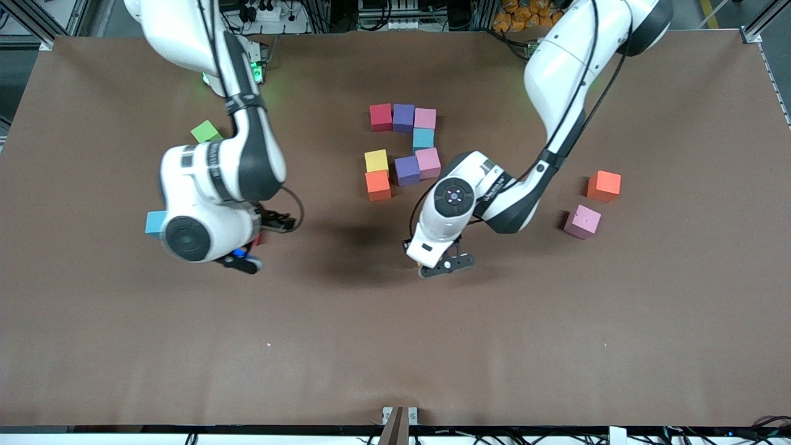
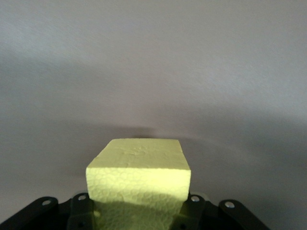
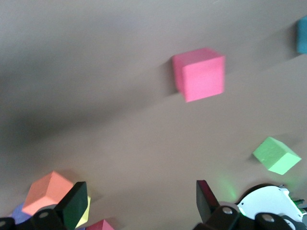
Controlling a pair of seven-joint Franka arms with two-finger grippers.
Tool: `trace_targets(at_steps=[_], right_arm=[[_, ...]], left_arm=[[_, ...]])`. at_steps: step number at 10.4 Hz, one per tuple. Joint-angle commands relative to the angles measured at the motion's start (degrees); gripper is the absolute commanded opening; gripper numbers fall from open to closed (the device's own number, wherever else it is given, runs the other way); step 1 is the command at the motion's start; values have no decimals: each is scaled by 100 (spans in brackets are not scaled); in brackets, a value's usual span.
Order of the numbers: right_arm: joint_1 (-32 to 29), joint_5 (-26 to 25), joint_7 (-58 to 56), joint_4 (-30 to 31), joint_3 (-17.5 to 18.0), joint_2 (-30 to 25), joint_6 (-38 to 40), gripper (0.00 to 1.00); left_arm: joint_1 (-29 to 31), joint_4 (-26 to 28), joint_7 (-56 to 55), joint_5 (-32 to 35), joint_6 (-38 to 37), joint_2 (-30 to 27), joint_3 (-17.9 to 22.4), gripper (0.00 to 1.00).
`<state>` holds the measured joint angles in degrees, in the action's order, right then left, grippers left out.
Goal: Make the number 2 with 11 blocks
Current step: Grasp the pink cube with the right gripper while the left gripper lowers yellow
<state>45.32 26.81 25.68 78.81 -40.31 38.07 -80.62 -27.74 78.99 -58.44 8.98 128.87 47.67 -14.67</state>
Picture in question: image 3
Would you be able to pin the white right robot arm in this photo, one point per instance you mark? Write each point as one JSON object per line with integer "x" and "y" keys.
{"x": 268, "y": 201}

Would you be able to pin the orange foam cube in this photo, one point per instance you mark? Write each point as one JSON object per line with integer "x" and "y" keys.
{"x": 48, "y": 191}

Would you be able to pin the red foam cube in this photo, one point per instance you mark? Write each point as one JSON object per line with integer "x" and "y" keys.
{"x": 100, "y": 225}
{"x": 199, "y": 74}

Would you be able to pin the purple foam cube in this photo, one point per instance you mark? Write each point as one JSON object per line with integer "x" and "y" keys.
{"x": 21, "y": 214}

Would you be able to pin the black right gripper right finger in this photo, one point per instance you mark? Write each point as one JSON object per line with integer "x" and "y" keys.
{"x": 206, "y": 201}

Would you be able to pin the green foam cube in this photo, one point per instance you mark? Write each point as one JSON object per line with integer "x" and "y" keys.
{"x": 275, "y": 155}

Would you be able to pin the brown table cover sheet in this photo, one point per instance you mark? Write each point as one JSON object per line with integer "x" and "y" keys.
{"x": 96, "y": 95}

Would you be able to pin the light blue foam cube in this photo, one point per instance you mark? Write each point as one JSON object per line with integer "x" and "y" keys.
{"x": 302, "y": 36}

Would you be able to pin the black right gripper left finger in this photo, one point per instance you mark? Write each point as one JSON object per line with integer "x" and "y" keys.
{"x": 72, "y": 203}

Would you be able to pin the yellow foam cube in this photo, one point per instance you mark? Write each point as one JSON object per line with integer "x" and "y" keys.
{"x": 84, "y": 219}

